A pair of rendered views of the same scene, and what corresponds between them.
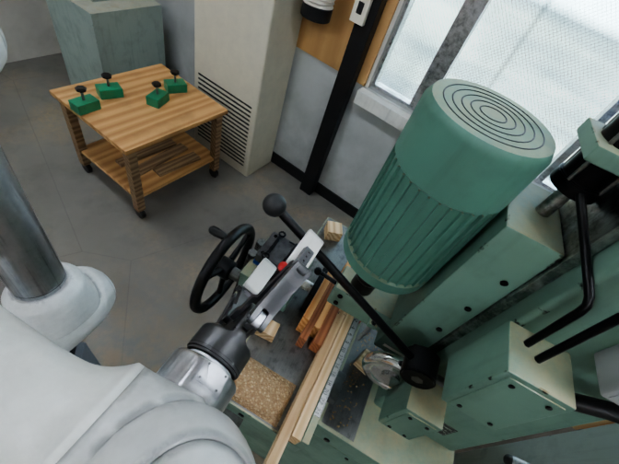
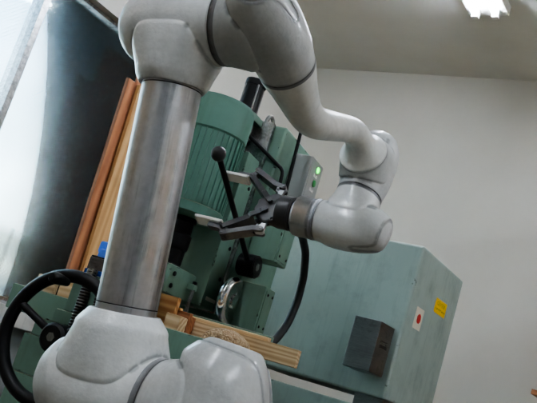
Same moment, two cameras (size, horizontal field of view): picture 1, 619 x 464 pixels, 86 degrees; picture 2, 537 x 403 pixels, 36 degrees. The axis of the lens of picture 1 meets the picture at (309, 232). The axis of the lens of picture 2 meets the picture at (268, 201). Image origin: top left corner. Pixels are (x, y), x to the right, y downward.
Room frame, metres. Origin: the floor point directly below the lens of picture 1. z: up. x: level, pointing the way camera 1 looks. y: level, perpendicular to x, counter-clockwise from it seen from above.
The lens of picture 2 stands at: (-0.29, 1.75, 0.84)
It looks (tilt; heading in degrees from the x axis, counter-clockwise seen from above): 12 degrees up; 286
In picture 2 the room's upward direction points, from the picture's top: 17 degrees clockwise
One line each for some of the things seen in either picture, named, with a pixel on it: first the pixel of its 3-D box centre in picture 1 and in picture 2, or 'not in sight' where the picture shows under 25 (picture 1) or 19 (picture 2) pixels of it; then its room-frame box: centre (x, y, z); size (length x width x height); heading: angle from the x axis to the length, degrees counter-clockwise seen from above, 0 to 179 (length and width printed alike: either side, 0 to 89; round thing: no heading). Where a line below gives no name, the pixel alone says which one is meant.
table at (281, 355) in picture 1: (299, 300); (124, 329); (0.45, -0.05, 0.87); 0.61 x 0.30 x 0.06; 171
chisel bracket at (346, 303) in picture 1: (361, 300); (169, 283); (0.43, -0.17, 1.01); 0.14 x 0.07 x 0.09; 81
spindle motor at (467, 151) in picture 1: (427, 200); (204, 160); (0.44, -0.15, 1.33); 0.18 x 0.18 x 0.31
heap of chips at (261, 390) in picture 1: (259, 385); (228, 337); (0.20, -0.03, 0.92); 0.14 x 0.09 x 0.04; 81
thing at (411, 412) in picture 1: (413, 403); (249, 308); (0.25, -0.31, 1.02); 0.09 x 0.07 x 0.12; 171
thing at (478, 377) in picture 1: (501, 379); (274, 235); (0.25, -0.34, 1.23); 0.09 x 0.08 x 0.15; 81
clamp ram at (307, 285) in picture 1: (304, 284); not in sight; (0.45, -0.04, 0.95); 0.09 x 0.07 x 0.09; 171
